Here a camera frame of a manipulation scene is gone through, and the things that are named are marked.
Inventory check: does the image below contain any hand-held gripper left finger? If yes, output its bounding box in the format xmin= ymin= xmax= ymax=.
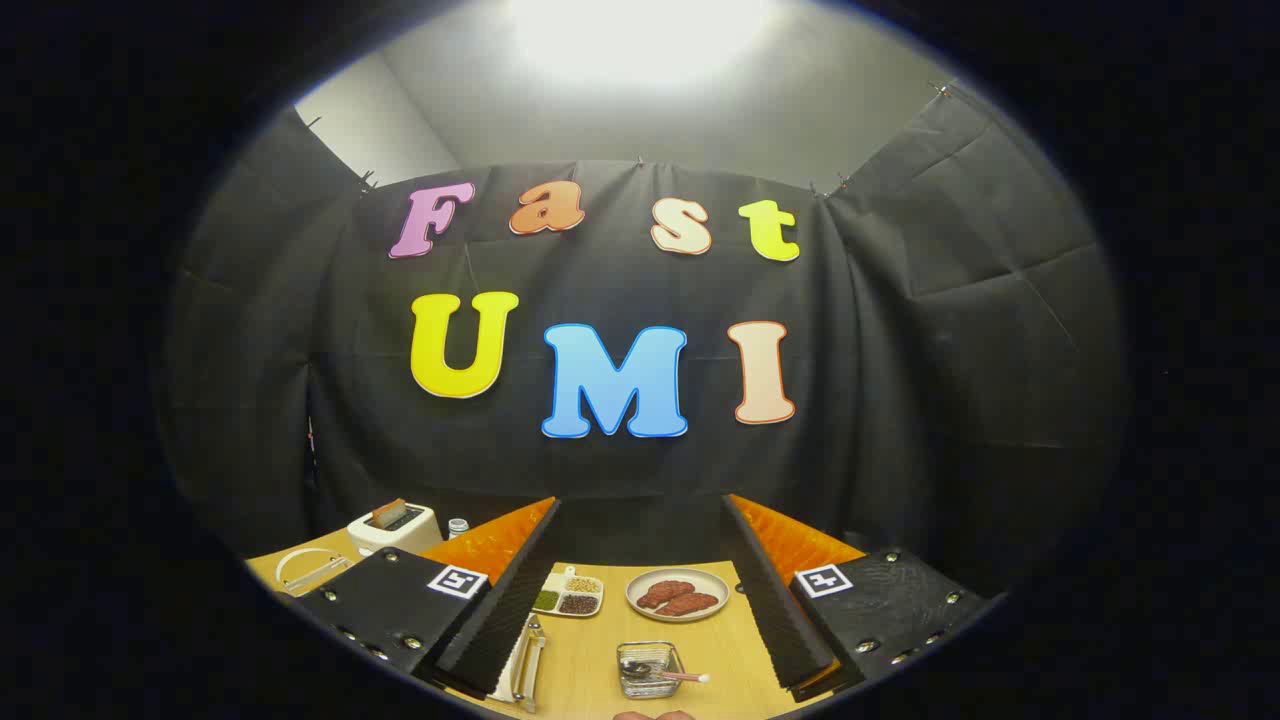
xmin=298 ymin=496 xmax=562 ymax=701

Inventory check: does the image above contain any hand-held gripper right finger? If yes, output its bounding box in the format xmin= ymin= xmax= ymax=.
xmin=721 ymin=493 xmax=992 ymax=703

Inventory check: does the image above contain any white dish rack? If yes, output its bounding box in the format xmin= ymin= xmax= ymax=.
xmin=275 ymin=545 xmax=548 ymax=713

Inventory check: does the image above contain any spoon with checked handle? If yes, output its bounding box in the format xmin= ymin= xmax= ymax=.
xmin=622 ymin=662 xmax=711 ymax=685

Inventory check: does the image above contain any metal wire basket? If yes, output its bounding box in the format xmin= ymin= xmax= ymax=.
xmin=616 ymin=641 xmax=687 ymax=700

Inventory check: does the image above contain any white sectioned dish with beans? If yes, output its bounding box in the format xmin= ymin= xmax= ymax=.
xmin=532 ymin=566 xmax=605 ymax=618

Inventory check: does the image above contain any round plate with meat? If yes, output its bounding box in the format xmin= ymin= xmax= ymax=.
xmin=625 ymin=567 xmax=731 ymax=624

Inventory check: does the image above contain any white toaster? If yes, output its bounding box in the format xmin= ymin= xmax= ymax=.
xmin=347 ymin=503 xmax=443 ymax=558

